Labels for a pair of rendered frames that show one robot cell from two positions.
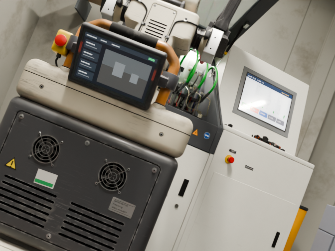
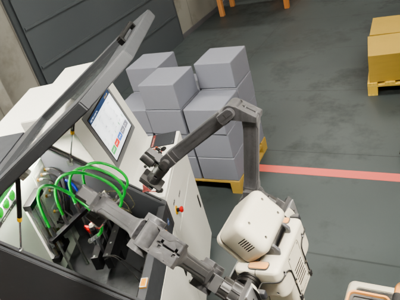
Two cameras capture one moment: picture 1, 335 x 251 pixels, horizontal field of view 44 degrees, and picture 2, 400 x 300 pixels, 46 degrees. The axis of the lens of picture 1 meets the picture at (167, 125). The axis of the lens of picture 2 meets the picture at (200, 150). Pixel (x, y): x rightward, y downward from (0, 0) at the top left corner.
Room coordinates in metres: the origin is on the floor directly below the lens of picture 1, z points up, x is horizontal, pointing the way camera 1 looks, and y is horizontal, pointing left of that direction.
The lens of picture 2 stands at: (1.10, 1.29, 2.38)
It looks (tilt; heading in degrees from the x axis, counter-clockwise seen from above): 30 degrees down; 302
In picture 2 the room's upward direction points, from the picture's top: 16 degrees counter-clockwise
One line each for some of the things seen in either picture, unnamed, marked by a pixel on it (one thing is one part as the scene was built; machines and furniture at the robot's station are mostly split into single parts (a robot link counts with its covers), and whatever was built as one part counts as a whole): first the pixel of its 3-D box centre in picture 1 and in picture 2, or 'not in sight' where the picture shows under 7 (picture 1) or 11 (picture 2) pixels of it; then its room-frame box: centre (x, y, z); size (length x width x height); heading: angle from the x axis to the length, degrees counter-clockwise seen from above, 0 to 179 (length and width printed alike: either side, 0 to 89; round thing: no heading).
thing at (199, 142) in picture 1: (165, 119); (156, 259); (2.29, 0.02, 0.87); 0.62 x 0.04 x 0.16; 109
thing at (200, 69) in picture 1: (190, 84); (50, 190); (2.85, -0.04, 1.20); 0.13 x 0.03 x 0.31; 109
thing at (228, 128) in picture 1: (261, 146); (156, 164); (2.61, -0.61, 0.96); 0.70 x 0.22 x 0.03; 109
